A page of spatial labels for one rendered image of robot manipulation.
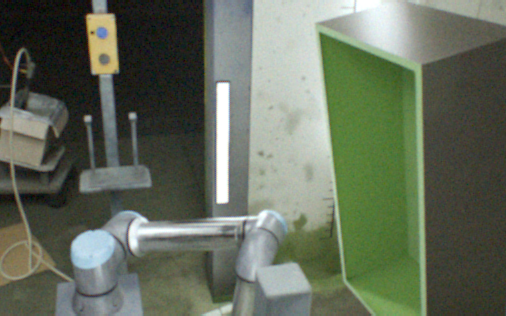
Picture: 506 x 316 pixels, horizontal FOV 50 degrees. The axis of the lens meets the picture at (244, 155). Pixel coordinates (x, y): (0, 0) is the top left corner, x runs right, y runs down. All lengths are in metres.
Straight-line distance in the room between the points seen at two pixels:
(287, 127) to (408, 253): 0.83
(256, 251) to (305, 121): 1.10
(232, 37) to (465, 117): 1.19
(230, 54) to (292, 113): 0.44
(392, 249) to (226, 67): 1.13
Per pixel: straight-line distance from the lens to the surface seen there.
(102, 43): 2.56
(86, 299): 2.08
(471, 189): 1.81
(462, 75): 1.60
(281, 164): 2.76
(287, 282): 0.58
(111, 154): 2.79
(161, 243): 2.02
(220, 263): 2.96
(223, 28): 2.46
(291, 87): 2.62
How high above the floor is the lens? 1.99
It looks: 24 degrees down
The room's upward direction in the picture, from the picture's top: 1 degrees clockwise
